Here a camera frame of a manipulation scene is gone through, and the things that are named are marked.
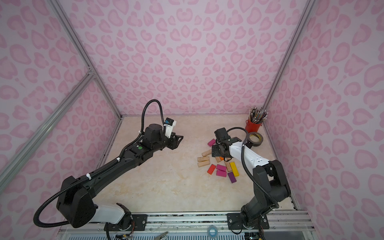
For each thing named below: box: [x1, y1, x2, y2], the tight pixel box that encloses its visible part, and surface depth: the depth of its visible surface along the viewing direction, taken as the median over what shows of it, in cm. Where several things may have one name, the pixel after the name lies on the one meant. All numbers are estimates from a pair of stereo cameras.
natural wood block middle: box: [197, 156, 210, 162], surface depth 97 cm
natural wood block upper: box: [201, 149, 212, 157], surface depth 100 cm
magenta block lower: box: [216, 170, 227, 178], surface depth 91 cm
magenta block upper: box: [216, 164, 227, 172], surface depth 94 cm
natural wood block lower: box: [197, 160, 211, 168], surface depth 95 cm
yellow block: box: [230, 162, 240, 177], surface depth 92 cm
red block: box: [207, 164, 216, 175], surface depth 92 cm
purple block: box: [227, 172, 237, 184], surface depth 90 cm
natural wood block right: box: [225, 161, 233, 172], surface depth 93 cm
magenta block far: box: [207, 138, 216, 147], surface depth 106 cm
